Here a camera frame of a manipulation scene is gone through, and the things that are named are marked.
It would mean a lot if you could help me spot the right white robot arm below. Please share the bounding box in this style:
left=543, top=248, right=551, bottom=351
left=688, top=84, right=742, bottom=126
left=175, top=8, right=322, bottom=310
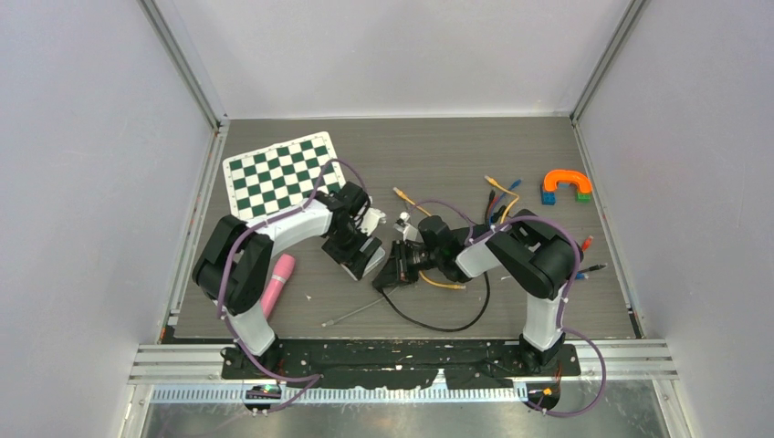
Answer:
left=371, top=209, right=582, bottom=375

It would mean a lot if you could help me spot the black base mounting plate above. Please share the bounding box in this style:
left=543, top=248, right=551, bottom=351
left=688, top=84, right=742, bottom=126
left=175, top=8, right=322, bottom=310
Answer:
left=257, top=339, right=581, bottom=390

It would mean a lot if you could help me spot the orange arch toy block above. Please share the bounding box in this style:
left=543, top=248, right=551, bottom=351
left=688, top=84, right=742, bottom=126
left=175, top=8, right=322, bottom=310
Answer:
left=541, top=169, right=593, bottom=194

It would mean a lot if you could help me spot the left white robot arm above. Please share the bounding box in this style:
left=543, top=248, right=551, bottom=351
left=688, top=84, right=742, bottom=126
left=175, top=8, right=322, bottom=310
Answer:
left=192, top=182, right=386, bottom=378

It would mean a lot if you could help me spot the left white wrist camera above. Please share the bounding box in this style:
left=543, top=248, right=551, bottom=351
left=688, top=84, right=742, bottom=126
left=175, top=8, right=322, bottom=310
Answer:
left=359, top=207, right=386, bottom=236

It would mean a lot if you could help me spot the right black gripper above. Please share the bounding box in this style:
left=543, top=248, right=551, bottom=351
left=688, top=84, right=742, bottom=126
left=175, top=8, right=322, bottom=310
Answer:
left=374, top=239, right=443, bottom=289

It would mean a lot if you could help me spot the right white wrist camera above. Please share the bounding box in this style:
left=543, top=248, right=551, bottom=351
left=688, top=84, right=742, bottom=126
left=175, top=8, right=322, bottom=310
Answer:
left=393, top=212, right=420, bottom=242

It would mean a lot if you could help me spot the blue toy block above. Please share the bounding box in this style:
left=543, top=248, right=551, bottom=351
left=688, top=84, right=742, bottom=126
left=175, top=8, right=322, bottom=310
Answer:
left=540, top=184, right=556, bottom=205

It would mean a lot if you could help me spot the pink marker pen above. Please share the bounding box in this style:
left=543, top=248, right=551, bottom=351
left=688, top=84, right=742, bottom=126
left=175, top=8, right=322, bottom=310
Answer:
left=259, top=254, right=296, bottom=319

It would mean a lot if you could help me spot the green white chessboard mat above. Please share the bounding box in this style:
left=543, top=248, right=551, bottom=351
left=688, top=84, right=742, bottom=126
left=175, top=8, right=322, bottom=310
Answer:
left=222, top=131, right=346, bottom=221

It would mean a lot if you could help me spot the white router box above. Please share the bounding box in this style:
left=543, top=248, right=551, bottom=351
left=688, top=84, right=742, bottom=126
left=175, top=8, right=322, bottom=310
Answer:
left=341, top=245, right=386, bottom=281

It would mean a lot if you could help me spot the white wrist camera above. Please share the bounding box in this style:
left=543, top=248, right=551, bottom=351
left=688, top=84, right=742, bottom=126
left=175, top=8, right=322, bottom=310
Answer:
left=359, top=207, right=386, bottom=236
left=393, top=212, right=420, bottom=242

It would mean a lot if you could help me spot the aluminium frame rail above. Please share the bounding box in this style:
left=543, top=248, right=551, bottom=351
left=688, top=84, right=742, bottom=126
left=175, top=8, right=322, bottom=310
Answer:
left=130, top=339, right=678, bottom=388

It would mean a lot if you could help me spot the grey cable on router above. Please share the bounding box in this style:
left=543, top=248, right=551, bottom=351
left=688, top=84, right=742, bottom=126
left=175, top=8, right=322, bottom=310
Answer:
left=321, top=287, right=401, bottom=329

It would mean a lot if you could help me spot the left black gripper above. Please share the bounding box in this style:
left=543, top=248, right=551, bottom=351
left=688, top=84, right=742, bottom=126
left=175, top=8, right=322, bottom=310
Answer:
left=322, top=220, right=380, bottom=277

